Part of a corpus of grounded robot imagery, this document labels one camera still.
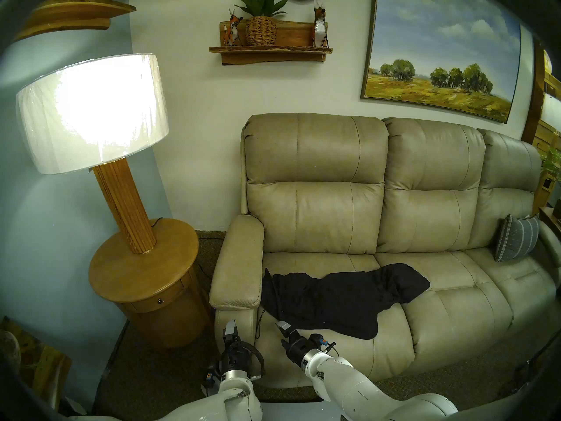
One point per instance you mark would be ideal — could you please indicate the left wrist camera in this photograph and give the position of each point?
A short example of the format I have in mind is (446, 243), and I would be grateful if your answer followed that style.
(211, 376)

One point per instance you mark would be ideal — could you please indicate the orange fox figurine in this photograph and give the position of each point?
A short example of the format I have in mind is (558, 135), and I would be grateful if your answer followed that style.
(232, 30)

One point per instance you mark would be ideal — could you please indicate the small dark wooden table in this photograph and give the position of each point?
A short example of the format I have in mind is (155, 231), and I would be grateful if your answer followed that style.
(553, 220)

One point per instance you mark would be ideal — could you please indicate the round wooden side table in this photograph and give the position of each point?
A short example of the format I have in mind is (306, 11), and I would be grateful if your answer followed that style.
(140, 271)

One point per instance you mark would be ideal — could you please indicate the live edge wooden shelf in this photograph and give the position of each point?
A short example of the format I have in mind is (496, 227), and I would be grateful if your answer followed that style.
(291, 36)

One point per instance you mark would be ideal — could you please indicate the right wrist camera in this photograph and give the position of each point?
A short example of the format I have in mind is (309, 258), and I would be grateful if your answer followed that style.
(319, 341)

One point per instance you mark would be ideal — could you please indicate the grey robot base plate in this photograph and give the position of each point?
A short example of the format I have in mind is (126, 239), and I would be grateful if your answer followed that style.
(298, 413)

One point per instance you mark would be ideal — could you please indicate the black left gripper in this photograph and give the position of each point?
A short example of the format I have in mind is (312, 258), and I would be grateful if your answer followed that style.
(234, 356)

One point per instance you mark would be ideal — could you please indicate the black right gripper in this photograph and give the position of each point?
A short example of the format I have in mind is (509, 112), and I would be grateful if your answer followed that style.
(300, 347)

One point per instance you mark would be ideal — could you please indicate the light wooden cabinet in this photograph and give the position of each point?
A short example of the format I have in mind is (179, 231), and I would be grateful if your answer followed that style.
(550, 135)

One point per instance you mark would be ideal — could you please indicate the green plant in wicker pot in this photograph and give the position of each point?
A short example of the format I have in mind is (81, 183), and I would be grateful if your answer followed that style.
(260, 30)

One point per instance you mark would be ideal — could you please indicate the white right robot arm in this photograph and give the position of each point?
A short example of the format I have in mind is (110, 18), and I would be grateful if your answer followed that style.
(359, 389)

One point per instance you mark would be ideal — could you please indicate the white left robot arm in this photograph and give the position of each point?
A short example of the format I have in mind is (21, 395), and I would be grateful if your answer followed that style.
(232, 402)

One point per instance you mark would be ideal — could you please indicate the leafy green houseplant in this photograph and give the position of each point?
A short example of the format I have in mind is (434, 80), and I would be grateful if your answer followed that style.
(553, 163)

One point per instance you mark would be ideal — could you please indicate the beige leather sofa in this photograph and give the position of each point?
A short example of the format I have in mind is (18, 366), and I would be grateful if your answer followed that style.
(315, 214)

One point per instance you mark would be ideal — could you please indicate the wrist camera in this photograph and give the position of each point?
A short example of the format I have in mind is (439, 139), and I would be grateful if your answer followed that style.
(319, 341)
(211, 376)

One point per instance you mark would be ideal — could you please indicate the white round ornament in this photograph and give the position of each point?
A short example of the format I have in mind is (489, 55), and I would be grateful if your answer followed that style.
(8, 350)

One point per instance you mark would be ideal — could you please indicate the dark wooden frame post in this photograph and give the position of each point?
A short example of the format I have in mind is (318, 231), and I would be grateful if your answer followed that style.
(534, 95)

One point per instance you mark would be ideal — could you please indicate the framed landscape painting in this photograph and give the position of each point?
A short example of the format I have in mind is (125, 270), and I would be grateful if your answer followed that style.
(438, 38)

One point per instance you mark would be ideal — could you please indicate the black jacket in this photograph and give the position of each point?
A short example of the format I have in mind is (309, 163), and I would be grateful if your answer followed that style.
(342, 297)

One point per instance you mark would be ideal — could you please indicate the grey striped throw pillow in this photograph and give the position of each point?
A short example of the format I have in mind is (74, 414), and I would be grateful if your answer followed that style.
(517, 238)

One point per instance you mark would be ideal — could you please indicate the framed picture on floor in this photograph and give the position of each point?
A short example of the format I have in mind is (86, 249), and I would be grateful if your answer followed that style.
(48, 363)

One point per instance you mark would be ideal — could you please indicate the white cat figurine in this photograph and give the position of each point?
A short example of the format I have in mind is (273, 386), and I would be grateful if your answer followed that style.
(320, 30)

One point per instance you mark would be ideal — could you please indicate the black tripod stand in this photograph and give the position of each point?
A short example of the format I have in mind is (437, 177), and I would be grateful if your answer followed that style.
(526, 367)

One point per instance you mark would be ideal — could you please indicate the white shade wooden table lamp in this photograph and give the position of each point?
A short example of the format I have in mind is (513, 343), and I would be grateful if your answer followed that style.
(92, 113)

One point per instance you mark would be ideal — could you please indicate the curved wooden wall shelf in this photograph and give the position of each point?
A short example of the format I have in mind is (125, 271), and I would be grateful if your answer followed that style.
(74, 12)

